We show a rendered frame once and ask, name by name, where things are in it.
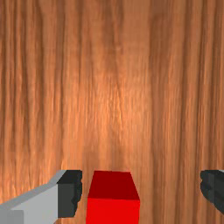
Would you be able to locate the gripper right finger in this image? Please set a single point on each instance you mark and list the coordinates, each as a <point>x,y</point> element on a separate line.
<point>214,186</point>

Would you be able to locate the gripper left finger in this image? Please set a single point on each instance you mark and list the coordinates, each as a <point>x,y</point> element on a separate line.
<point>43,201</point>

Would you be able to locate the red cube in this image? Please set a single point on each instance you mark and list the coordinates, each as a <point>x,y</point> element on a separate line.
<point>113,198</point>

